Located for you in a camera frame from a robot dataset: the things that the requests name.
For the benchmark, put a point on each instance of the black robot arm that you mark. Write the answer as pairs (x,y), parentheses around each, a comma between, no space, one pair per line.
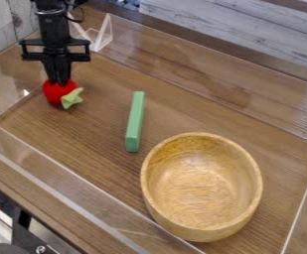
(55,27)

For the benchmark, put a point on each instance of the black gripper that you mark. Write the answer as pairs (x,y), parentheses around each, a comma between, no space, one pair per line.
(57,51)

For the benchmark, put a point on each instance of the wooden bowl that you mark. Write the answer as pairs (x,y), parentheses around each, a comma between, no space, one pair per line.
(202,186)

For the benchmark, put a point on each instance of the red plush strawberry toy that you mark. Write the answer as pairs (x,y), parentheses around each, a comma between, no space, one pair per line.
(64,95)

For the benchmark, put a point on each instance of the black table leg bracket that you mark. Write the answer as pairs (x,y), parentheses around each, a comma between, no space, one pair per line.
(24,238)

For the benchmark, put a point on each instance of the clear acrylic corner bracket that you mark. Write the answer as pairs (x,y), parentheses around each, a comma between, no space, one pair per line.
(99,37)

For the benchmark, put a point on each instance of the clear acrylic enclosure walls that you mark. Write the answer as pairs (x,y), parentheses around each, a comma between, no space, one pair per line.
(68,171)

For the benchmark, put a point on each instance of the green rectangular block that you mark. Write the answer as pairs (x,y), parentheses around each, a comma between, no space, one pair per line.
(135,122)

